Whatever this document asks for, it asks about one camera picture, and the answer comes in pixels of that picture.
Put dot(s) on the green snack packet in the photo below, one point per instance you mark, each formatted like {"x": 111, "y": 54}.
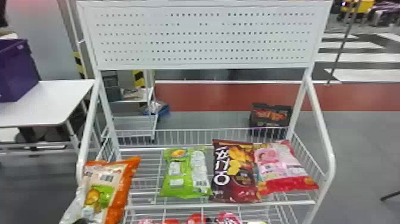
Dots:
{"x": 184, "y": 175}

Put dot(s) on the black snack packet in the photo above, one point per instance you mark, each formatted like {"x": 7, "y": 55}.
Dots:
{"x": 270, "y": 115}

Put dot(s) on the dark red snack packet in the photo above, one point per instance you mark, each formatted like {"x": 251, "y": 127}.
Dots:
{"x": 234, "y": 175}

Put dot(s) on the pink round snack packet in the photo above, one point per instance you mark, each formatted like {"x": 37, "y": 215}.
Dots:
{"x": 228, "y": 218}

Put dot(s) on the orange snack packet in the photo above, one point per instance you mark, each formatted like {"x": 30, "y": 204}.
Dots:
{"x": 107, "y": 190}

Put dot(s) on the white side table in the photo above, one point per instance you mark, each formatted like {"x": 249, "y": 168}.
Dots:
{"x": 43, "y": 103}

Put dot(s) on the purple crate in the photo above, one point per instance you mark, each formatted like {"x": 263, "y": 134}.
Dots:
{"x": 15, "y": 72}

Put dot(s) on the striped post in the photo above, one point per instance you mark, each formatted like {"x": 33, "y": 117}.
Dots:
{"x": 80, "y": 64}
{"x": 138, "y": 78}

